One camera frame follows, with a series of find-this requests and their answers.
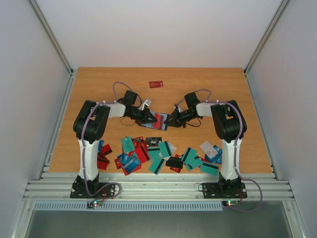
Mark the blue leather card holder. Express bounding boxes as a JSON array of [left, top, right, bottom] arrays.
[[140, 111, 169, 131]]

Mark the red striped card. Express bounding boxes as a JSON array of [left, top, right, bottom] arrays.
[[134, 145, 151, 164], [97, 144, 112, 170], [153, 113, 166, 130]]

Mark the teal VIP card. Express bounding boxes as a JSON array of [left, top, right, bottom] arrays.
[[121, 136, 134, 154]]

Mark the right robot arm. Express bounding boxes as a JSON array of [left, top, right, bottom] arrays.
[[164, 91, 247, 197]]

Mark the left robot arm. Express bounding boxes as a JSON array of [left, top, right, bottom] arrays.
[[71, 90, 157, 198]]

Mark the black VIP card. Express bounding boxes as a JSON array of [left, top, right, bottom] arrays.
[[146, 137, 162, 147]]

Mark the teal striped card centre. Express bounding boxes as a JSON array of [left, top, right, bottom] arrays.
[[148, 141, 176, 160]]

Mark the teal striped card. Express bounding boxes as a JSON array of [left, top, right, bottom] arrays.
[[200, 163, 218, 177], [149, 158, 165, 175], [148, 141, 176, 160]]

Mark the lone red card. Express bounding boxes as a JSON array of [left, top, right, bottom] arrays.
[[149, 81, 163, 88]]

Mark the black card lower centre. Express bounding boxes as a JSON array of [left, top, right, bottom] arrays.
[[165, 157, 183, 169]]

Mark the white floral card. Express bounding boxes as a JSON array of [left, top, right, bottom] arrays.
[[200, 141, 218, 158]]

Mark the teal striped card lower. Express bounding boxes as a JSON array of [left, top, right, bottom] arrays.
[[149, 158, 165, 175]]

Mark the blue card left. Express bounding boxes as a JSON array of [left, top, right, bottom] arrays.
[[98, 140, 104, 151]]

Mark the blue card pile centre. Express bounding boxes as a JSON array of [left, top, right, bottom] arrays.
[[115, 153, 142, 176]]

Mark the blue card right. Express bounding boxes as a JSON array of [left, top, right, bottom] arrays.
[[205, 145, 222, 165]]

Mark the teal striped card right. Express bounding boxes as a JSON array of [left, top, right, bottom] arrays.
[[200, 163, 218, 177]]

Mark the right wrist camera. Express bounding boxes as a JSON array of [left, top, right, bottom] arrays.
[[174, 104, 182, 112]]

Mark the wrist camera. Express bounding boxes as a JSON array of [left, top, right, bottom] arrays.
[[139, 99, 152, 110], [174, 104, 182, 112]]

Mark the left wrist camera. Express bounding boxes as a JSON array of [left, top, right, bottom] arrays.
[[139, 99, 152, 110]]

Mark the grey slotted cable duct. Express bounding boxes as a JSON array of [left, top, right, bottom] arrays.
[[33, 201, 223, 212]]

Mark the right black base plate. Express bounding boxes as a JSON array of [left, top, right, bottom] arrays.
[[201, 182, 248, 199]]

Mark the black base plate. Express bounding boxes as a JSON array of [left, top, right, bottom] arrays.
[[201, 182, 248, 199], [70, 177, 116, 199]]

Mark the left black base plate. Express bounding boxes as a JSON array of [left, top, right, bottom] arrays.
[[70, 177, 116, 199]]

